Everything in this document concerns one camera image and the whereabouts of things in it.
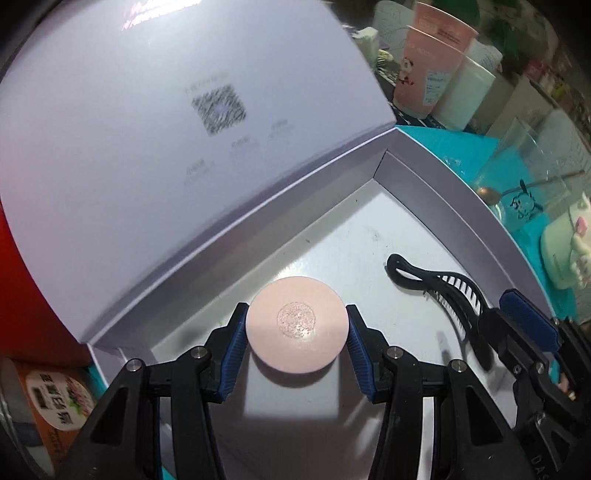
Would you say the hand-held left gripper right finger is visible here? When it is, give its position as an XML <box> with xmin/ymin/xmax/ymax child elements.
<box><xmin>345</xmin><ymin>305</ymin><xmax>525</xmax><ymax>480</ymax></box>

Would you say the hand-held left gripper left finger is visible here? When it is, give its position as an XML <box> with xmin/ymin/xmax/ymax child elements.
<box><xmin>55</xmin><ymin>302</ymin><xmax>252</xmax><ymax>480</ymax></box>

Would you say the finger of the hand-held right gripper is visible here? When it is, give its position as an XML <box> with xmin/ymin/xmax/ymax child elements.
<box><xmin>554</xmin><ymin>318</ymin><xmax>591</xmax><ymax>402</ymax></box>
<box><xmin>480</xmin><ymin>288</ymin><xmax>578</xmax><ymax>416</ymax></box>

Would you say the round pink blush compact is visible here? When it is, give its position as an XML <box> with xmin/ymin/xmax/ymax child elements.
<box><xmin>246</xmin><ymin>276</ymin><xmax>350</xmax><ymax>374</ymax></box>

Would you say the black hair clip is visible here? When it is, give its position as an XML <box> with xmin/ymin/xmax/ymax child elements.
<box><xmin>385</xmin><ymin>253</ymin><xmax>496</xmax><ymax>371</ymax></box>

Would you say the white hinged gift box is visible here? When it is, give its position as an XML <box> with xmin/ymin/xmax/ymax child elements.
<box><xmin>0</xmin><ymin>0</ymin><xmax>566</xmax><ymax>480</ymax></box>

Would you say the white cartoon water bottle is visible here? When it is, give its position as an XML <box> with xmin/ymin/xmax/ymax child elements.
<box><xmin>540</xmin><ymin>191</ymin><xmax>591</xmax><ymax>289</ymax></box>

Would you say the metal spoon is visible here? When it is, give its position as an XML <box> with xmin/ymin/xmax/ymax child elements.
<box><xmin>475</xmin><ymin>170</ymin><xmax>587</xmax><ymax>205</ymax></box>

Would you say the clear cartoon drinking glass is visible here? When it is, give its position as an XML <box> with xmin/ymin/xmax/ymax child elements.
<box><xmin>475</xmin><ymin>117</ymin><xmax>573</xmax><ymax>232</ymax></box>

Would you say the red cylindrical canister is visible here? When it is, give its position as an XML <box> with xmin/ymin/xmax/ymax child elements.
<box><xmin>0</xmin><ymin>203</ymin><xmax>93</xmax><ymax>365</ymax></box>

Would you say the white paper cup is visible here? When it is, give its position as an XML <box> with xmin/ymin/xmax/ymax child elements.
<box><xmin>434</xmin><ymin>54</ymin><xmax>497</xmax><ymax>132</ymax></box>

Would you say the pink panda paper cup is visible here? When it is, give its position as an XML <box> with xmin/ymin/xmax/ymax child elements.
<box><xmin>392</xmin><ymin>23</ymin><xmax>467</xmax><ymax>118</ymax></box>

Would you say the small white carton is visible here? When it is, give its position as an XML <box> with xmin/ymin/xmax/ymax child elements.
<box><xmin>355</xmin><ymin>27</ymin><xmax>380</xmax><ymax>61</ymax></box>

